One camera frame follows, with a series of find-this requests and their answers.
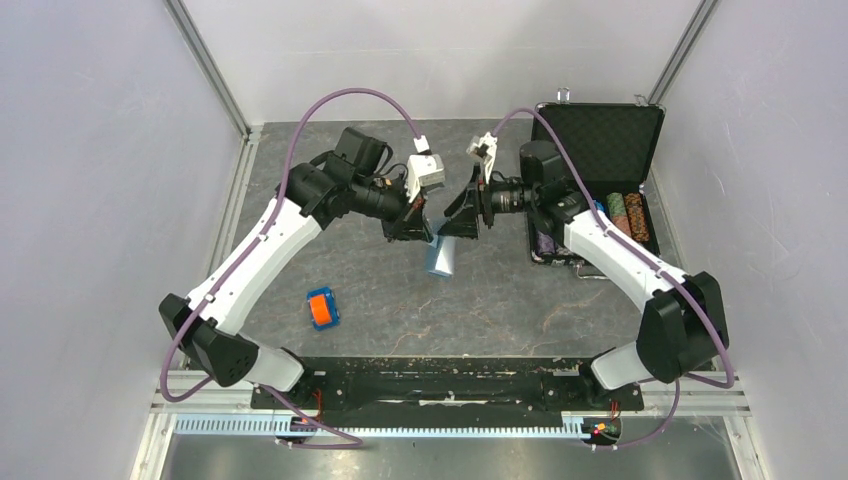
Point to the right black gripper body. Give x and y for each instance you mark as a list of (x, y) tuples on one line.
[(503, 197)]

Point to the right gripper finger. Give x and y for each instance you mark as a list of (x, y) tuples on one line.
[(461, 221), (462, 202)]

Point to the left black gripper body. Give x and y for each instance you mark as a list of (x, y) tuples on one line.
[(381, 201)]

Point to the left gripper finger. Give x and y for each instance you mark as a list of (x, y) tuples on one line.
[(408, 226), (421, 227)]

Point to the blue card holder wallet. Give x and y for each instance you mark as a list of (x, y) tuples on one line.
[(441, 252)]

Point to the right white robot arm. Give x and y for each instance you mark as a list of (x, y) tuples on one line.
[(682, 316)]

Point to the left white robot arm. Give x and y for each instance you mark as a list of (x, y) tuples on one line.
[(207, 322)]

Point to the black poker chip case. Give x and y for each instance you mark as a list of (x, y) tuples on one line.
[(612, 146)]

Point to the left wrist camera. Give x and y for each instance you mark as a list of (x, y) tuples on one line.
[(424, 169)]

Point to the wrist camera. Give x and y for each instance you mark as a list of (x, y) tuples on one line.
[(484, 149), (424, 169)]

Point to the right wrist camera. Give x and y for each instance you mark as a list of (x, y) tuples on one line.
[(484, 149)]

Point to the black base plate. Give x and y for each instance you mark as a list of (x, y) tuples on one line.
[(452, 391)]

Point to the white slotted cable duct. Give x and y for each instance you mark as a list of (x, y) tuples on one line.
[(289, 426)]

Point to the left aluminium frame post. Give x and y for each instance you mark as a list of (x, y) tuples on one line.
[(202, 55)]

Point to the aluminium frame post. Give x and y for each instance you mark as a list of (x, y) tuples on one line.
[(698, 21), (202, 55)]

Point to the right aluminium frame post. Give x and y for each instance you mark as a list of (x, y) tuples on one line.
[(698, 21)]

